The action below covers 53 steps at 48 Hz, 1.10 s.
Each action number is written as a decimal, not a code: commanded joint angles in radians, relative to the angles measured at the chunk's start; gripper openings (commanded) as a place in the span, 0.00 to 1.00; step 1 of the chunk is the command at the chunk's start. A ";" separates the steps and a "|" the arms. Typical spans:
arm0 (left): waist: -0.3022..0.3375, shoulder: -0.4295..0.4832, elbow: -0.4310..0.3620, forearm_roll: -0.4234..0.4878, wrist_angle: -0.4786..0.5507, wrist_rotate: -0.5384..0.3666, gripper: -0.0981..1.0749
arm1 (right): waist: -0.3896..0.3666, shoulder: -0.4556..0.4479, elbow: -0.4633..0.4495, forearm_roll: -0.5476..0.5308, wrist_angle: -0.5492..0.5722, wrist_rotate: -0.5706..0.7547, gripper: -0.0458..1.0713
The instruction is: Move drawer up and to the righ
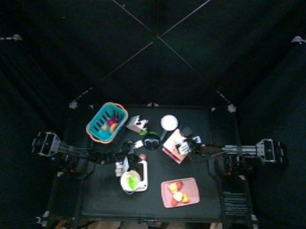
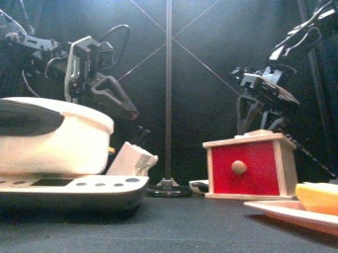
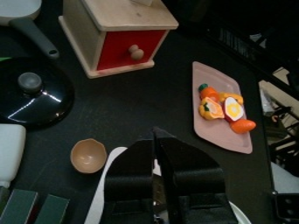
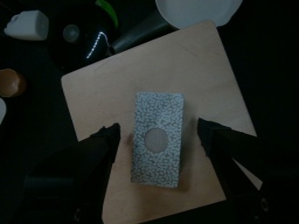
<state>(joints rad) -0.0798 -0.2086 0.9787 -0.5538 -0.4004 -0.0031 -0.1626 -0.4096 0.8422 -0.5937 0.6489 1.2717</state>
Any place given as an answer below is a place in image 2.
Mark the wooden box with red drawer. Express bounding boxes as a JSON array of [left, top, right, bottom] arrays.
[[202, 128, 299, 202]]

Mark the white toy kitchen appliance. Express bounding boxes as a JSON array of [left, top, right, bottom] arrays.
[[0, 96, 151, 215]]

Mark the white black toy object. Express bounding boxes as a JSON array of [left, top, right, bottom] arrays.
[[187, 179, 211, 195]]

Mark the yellow toy cheese wedge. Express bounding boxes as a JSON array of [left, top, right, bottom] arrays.
[[294, 181, 338, 216]]

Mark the pink plate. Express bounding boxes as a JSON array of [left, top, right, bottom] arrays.
[[243, 200, 338, 237]]

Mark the metal frame pole with base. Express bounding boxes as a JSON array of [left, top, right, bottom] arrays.
[[146, 0, 194, 199]]

